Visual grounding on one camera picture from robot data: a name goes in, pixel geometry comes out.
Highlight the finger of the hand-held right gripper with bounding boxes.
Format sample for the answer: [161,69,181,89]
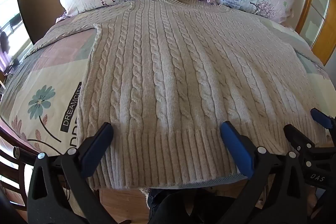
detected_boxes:
[283,124,315,154]
[310,108,336,132]

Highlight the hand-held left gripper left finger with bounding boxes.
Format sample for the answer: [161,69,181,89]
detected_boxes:
[27,122,116,224]

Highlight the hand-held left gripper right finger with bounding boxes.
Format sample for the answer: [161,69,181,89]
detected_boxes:
[215,121,310,224]

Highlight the beige cable knit sweater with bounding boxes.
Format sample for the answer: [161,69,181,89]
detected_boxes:
[23,0,332,190]

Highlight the person's dark jeans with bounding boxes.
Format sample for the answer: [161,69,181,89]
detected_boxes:
[146,186,218,224]

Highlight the flower print bed sheet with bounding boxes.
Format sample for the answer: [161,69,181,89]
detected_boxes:
[0,10,336,161]

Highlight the wooden headboard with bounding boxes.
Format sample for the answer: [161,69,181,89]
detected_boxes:
[274,0,336,65]

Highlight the window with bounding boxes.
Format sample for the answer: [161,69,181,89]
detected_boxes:
[0,0,36,83]

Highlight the dark wooden bed frame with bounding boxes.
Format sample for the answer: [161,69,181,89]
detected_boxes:
[0,119,40,164]

